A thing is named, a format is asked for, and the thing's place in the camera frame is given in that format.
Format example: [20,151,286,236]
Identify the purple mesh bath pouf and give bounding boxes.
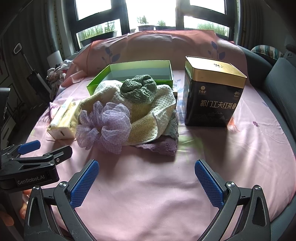
[75,101,132,154]

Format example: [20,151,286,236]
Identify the cream yellow waffle towel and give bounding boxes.
[81,80,176,146]

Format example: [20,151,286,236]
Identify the black window frame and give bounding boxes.
[65,1,237,51]

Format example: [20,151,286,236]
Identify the pink printed bedsheet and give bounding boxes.
[28,84,295,240]

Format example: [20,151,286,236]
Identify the yellow soft tissue pack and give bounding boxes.
[47,99,82,140]

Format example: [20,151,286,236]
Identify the black gold tea tin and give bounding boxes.
[183,56,247,128]

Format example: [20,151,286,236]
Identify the dark green knitted cloth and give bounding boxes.
[120,75,157,104]

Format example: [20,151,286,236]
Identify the striped cushion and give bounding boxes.
[251,45,284,60]

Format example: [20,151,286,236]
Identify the pile of white clothes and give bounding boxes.
[46,59,72,100]

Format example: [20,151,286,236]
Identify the white handled floor cleaner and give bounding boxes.
[13,42,51,94]

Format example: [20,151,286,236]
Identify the green cardboard box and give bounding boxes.
[87,60,173,95]

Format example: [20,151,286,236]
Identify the black round flower pot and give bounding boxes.
[138,25,154,31]

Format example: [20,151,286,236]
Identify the grey green fluffy cloth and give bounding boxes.
[163,110,179,140]

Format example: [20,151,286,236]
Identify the pink floral pillow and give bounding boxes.
[61,30,248,88]

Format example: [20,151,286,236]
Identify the white paper roll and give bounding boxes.
[47,50,63,68]

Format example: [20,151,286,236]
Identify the person's left hand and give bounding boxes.
[1,189,32,227]

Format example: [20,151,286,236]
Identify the black long planter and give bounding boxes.
[80,31,117,47]

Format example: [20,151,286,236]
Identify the grey sofa cushion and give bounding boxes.
[264,58,295,135]

